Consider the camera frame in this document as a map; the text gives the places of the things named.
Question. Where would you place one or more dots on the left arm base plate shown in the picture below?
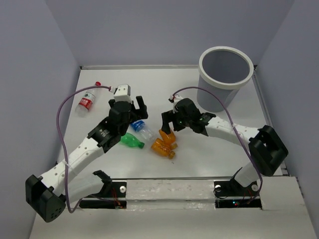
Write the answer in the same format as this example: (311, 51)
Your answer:
(111, 196)

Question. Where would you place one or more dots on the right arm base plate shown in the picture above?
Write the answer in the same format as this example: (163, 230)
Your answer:
(230, 194)

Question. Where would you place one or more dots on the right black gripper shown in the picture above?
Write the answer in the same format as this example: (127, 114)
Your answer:
(169, 116)

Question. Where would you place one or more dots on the orange bottle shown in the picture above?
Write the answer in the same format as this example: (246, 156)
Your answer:
(169, 139)
(163, 149)

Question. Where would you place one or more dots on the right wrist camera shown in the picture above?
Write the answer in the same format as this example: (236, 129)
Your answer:
(174, 99)

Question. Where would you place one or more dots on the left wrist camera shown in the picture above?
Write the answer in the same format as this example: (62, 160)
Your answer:
(123, 94)

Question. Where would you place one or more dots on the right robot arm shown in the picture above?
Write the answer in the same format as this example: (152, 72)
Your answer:
(265, 149)

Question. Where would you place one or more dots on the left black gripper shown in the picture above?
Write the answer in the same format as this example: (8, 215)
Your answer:
(141, 113)

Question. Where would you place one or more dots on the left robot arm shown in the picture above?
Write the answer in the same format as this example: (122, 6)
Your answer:
(46, 194)

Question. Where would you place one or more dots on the green plastic bottle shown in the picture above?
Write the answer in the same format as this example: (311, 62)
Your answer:
(131, 141)

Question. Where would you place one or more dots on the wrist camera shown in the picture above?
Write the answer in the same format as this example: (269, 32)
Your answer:
(123, 94)
(174, 99)

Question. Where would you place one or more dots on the blue label bottle lower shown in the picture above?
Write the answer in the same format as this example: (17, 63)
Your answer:
(141, 128)

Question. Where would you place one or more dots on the red label water bottle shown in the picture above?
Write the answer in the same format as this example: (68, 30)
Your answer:
(87, 102)

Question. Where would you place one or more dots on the white round bin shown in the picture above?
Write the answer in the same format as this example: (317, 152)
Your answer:
(223, 71)

